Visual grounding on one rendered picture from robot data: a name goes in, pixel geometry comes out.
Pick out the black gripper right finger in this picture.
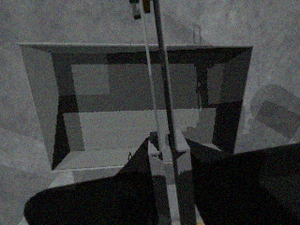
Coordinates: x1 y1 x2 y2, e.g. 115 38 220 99
185 138 300 225

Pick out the grey rectangular roasting tin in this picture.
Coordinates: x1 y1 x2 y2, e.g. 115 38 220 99
16 42 254 173

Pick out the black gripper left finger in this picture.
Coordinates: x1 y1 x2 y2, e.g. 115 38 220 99
23 138 158 225

